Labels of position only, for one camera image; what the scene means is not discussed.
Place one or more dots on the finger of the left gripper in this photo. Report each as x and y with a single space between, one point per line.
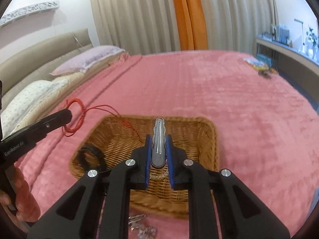
32 134

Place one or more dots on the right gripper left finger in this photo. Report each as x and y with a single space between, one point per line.
97 206

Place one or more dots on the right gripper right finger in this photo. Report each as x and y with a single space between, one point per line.
220 204

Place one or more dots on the black wrist watch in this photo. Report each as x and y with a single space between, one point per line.
91 157

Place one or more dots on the person's left hand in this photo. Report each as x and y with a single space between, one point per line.
28 209

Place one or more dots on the white floral pillow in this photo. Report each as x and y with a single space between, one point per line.
25 100

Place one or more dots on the beige padded headboard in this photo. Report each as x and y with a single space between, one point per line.
38 61

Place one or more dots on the brown wicker basket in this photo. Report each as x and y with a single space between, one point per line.
111 142

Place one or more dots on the pink pillow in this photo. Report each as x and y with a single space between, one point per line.
84 61

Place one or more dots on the pink fleece blanket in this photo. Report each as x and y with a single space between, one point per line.
267 132

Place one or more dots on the items on bed corner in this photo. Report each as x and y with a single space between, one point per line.
263 69

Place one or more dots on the beige curtain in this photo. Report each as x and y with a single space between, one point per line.
150 26

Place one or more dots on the white desk lamp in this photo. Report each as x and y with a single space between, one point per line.
301 48

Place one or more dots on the orange curtain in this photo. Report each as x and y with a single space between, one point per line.
191 24

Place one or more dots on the vase with plant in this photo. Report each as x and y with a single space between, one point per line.
311 43

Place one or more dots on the white decorative wall shelf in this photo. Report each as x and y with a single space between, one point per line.
27 11

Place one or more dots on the white wall desk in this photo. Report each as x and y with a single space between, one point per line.
299 69

